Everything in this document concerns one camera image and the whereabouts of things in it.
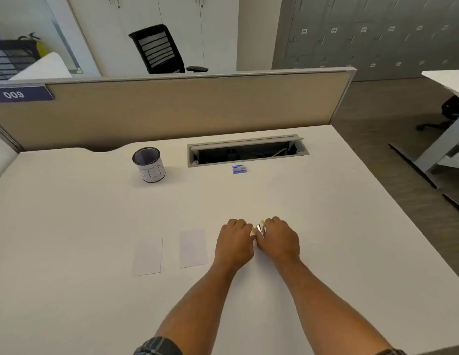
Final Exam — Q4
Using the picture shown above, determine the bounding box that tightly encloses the person's left hand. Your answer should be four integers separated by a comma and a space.
215, 219, 255, 271

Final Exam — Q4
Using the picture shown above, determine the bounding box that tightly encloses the person's right hand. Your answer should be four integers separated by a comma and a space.
256, 217, 301, 266

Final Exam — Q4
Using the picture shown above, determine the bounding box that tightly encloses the person's right forearm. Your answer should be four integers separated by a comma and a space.
275, 257, 394, 355

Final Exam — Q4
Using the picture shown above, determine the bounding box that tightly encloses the person's left forearm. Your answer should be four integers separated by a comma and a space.
155, 260, 239, 355

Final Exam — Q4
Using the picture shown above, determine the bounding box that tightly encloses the white paper sheet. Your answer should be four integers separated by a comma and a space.
132, 235, 164, 276
179, 229, 209, 269

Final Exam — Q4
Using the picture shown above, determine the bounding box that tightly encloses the white cylindrical pen holder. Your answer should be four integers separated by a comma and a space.
132, 147, 166, 184

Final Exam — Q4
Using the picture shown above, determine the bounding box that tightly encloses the beige desk partition panel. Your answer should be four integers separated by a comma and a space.
0, 67, 357, 152

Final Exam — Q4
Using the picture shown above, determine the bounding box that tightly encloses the dark plaid shirt sleeve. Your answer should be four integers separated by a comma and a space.
133, 337, 183, 355

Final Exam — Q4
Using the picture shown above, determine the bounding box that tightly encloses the black mesh office chair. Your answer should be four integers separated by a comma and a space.
128, 24, 209, 75

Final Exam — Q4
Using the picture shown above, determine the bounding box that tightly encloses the white adjustable desk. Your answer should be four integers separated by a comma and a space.
389, 69, 459, 215

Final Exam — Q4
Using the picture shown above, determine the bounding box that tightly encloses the black office chair base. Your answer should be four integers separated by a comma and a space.
416, 95, 459, 131

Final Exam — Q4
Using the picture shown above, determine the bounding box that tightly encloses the white storage cabinet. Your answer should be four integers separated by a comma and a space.
67, 0, 239, 77

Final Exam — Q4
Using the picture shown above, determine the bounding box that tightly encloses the grey metal locker bank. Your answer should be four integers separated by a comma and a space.
272, 0, 459, 82

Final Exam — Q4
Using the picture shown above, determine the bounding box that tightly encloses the blue desk number sign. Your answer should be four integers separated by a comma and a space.
0, 85, 55, 104

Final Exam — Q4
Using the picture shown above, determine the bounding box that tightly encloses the black document tray rack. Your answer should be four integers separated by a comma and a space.
0, 32, 42, 81

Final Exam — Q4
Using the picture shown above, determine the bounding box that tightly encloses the grey desk cable tray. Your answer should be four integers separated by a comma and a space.
187, 135, 310, 168

